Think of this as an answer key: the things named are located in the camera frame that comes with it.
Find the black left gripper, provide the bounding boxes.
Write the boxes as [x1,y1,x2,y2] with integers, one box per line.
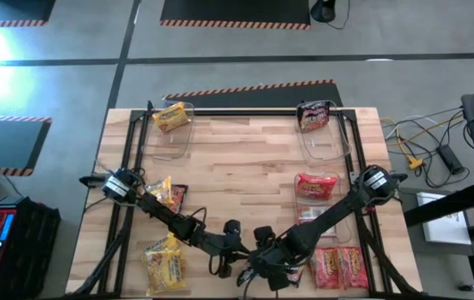
[210,219,251,279]

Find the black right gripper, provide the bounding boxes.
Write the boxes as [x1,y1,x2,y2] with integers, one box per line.
[248,225,302,292]

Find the yellow Maruchan noodle pack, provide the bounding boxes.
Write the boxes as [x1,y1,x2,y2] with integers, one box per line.
[141,247,187,297]
[144,175,174,205]
[152,102,192,134]
[143,232,179,255]

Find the clear plastic bin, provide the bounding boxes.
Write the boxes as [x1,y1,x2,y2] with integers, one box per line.
[294,99,352,164]
[293,170,353,245]
[141,101,196,162]

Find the black hazard-striped floor mat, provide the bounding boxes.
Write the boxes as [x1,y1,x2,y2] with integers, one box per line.
[159,0,312,31]
[162,78,345,110]
[0,115,53,178]
[0,0,57,28]

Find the white box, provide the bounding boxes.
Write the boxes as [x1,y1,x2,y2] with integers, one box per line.
[416,191,473,246]

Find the black desk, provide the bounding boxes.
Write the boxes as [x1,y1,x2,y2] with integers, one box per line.
[402,166,474,300]

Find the black plastic crate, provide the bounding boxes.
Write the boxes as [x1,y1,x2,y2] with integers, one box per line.
[0,195,62,299]

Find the black power brick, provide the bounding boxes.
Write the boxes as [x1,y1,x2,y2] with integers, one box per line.
[435,143,467,176]

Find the black floor stand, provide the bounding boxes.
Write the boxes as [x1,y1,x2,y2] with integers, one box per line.
[310,0,337,24]

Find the black aluminium rig frame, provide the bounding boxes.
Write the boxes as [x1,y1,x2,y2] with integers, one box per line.
[67,108,423,299]

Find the yellow cable with plug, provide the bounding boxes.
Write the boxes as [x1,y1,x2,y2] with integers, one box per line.
[394,112,465,171]

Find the black floor cable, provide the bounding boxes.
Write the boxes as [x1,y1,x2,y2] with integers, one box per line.
[326,0,351,31]

